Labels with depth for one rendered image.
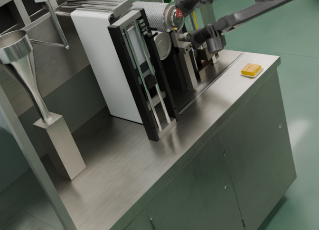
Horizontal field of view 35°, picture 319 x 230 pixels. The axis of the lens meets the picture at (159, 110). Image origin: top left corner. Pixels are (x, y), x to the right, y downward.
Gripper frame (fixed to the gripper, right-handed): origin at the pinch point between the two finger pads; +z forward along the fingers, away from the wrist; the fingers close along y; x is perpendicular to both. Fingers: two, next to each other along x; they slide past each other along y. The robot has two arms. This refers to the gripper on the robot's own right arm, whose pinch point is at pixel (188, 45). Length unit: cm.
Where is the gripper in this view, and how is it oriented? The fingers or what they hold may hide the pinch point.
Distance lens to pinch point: 243.6
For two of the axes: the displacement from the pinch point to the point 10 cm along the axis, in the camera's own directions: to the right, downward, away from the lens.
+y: 6.3, -5.6, 5.4
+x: -6.0, -7.9, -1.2
